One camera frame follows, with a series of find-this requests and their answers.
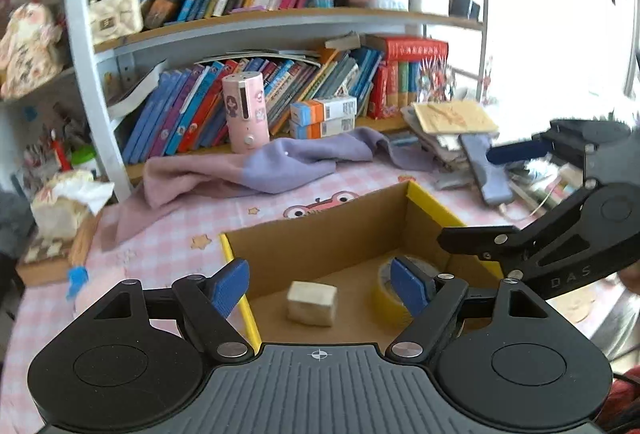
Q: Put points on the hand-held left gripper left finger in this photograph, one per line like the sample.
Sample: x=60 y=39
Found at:
x=232 y=286

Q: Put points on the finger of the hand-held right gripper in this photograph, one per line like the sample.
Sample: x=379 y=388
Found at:
x=515 y=152
x=475 y=240

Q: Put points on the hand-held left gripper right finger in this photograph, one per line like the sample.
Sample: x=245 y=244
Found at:
x=407 y=286

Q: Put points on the yellow cardboard box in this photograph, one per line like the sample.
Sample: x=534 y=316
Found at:
x=325 y=244

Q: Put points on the yellow tape roll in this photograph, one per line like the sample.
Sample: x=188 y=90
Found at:
x=385 y=301

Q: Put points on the blue-grey phone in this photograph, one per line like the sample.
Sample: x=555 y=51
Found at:
x=487 y=179

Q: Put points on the pile of magazines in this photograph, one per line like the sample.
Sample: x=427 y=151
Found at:
x=540 y=189

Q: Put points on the brown paper envelope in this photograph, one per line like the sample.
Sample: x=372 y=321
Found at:
x=450 y=116

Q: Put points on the beige rectangular block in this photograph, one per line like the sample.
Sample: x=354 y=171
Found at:
x=310 y=304

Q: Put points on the stack of papers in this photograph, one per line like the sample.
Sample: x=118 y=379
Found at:
x=435 y=146

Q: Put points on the pink checked tablecloth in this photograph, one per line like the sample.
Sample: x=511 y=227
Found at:
x=165 y=234

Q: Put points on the acrylic figure stand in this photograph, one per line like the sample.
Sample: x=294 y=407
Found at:
x=437 y=78

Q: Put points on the pink and purple cloth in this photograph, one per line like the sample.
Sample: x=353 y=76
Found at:
x=280 y=168

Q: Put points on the red thick book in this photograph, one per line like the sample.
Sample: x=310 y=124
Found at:
x=410 y=47

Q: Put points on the blue plastic scrap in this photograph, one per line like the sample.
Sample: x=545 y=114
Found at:
x=77 y=281

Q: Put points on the black small box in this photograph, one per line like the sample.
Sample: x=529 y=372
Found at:
x=462 y=3

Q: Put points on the pink cylinder humidifier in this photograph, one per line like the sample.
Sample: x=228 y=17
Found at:
x=245 y=123

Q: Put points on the row of blue and red books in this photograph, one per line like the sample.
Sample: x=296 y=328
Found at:
x=190 y=113

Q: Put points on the orange and blue small box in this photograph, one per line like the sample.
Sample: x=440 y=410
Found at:
x=322 y=108
x=320 y=129

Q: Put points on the checkered wooden box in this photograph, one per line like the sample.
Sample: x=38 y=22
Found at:
x=45 y=259

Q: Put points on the white tissue pack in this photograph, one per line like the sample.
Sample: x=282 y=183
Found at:
x=55 y=214

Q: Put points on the green lid jar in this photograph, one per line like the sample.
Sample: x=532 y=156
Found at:
x=84 y=158

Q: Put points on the black and white booklet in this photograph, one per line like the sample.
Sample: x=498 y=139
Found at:
x=135 y=93

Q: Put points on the white metal bookshelf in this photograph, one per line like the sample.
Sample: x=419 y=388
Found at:
x=90 y=78

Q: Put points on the white quilted handbag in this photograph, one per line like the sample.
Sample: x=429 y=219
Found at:
x=115 y=16

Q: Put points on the floral plush doll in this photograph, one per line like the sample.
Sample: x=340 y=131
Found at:
x=27 y=48

